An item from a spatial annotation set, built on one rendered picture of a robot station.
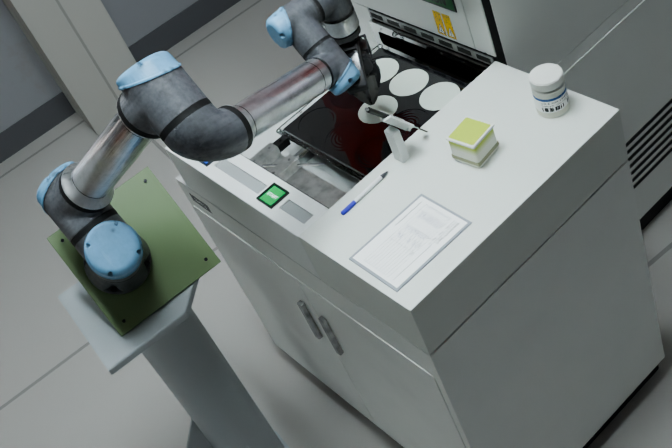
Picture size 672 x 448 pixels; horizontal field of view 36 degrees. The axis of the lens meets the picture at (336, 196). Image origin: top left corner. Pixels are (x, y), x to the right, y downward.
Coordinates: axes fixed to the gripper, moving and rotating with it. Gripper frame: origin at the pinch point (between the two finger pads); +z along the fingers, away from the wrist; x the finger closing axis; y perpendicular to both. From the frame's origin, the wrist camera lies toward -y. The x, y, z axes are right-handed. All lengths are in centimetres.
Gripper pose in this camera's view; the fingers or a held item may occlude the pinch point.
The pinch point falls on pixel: (370, 102)
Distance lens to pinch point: 242.6
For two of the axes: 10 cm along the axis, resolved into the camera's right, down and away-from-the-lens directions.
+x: -9.5, 2.7, 1.7
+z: 3.1, 6.8, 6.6
